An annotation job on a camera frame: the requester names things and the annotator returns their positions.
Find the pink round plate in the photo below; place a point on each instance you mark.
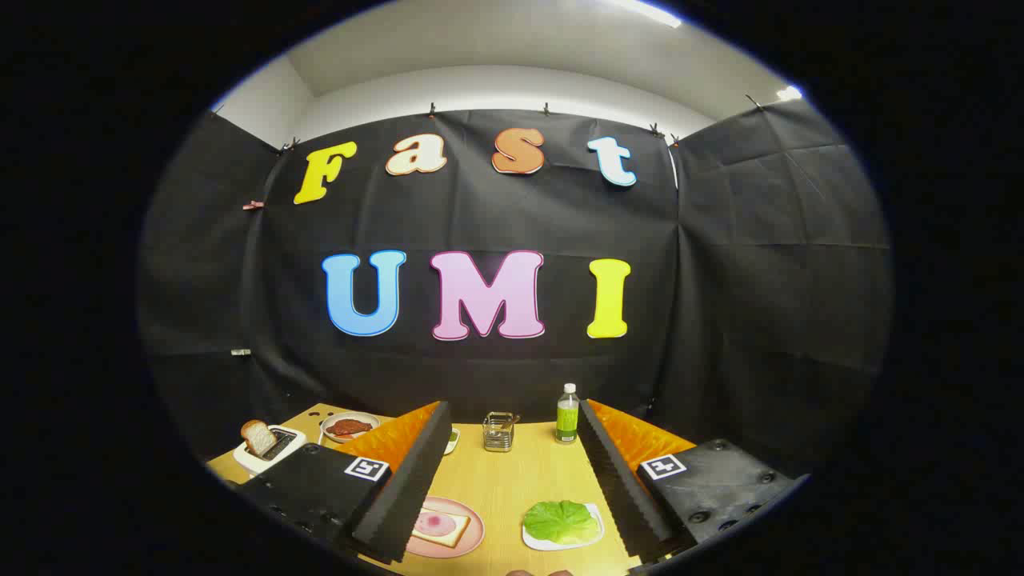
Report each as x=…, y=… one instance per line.
x=474, y=528

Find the pink ham slice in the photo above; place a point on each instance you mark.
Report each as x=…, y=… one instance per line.
x=434, y=524

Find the bread slice under ham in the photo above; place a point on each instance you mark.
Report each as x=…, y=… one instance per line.
x=458, y=532

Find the black backdrop cloth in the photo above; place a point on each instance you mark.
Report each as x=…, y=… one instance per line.
x=720, y=280

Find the ceiling light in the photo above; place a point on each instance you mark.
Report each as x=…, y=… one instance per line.
x=789, y=93

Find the white toaster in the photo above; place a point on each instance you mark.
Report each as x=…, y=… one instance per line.
x=254, y=464

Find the green label plastic bottle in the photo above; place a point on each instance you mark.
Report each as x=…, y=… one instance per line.
x=567, y=420

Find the plain white bread slice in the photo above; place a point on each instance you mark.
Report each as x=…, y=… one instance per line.
x=258, y=438

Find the white oval plate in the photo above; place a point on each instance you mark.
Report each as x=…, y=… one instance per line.
x=330, y=436

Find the white divided dish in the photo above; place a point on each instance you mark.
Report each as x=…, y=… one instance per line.
x=453, y=440

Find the brown meat slice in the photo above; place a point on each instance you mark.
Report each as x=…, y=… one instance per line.
x=349, y=426

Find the white square plate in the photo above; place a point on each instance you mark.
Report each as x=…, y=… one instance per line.
x=596, y=532

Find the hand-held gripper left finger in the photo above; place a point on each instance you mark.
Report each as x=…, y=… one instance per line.
x=412, y=488

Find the green lettuce leaf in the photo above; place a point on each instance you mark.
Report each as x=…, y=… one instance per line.
x=560, y=520

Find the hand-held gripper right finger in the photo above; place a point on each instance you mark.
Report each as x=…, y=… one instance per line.
x=620, y=488

